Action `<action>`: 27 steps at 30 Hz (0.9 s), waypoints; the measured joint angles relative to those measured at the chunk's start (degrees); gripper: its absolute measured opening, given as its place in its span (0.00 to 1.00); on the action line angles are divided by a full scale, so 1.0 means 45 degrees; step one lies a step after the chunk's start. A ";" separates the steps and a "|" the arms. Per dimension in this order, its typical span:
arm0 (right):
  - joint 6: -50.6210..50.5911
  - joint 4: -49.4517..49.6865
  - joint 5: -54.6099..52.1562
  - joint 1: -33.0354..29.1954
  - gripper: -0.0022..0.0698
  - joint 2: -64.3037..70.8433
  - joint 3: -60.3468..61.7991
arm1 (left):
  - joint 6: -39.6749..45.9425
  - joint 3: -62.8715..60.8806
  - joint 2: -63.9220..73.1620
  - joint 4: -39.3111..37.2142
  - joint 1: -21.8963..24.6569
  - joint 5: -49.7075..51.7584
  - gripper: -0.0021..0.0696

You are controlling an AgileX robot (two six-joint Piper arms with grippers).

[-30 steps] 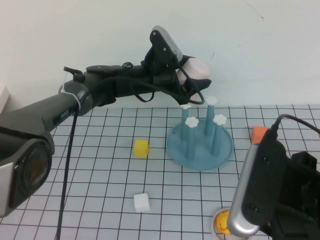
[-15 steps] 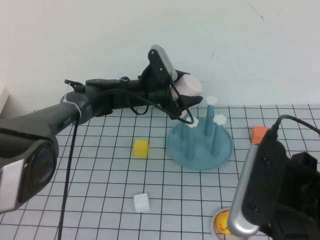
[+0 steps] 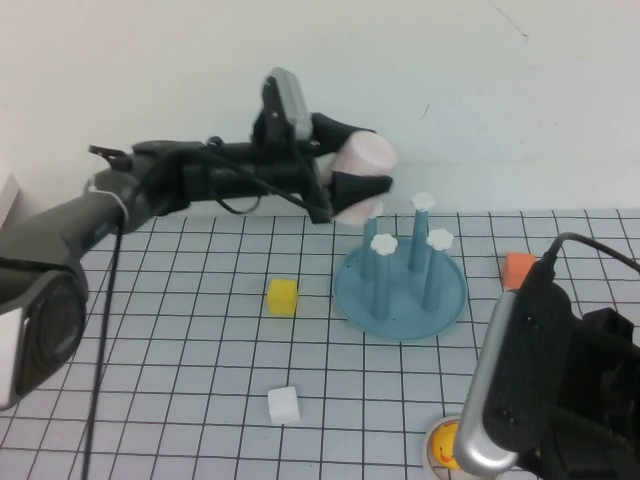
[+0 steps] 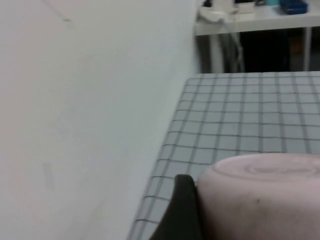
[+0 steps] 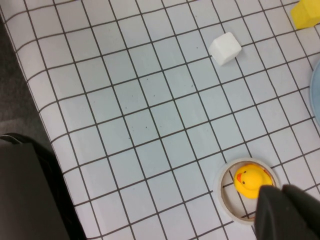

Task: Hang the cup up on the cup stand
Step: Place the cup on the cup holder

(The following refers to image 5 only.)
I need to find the white foam cube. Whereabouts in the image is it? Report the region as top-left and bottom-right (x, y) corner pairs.
(208, 31), (243, 67)

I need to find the yellow foam cube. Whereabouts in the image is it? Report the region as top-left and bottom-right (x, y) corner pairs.
(290, 0), (320, 30)

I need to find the yellow rubber duck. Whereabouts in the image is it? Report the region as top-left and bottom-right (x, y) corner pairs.
(234, 163), (274, 200)

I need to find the blue cup stand with pegs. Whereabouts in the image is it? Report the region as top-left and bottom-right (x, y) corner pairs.
(309, 59), (320, 117)

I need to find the white black-grid tablecloth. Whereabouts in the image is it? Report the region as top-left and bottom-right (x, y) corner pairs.
(0, 0), (320, 240)

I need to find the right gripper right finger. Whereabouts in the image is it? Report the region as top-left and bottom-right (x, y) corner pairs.
(281, 184), (320, 240)

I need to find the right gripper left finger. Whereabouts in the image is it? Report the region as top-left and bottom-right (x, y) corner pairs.
(253, 185), (296, 240)

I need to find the white tape roll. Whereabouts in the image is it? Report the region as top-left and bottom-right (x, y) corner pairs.
(213, 157), (281, 225)

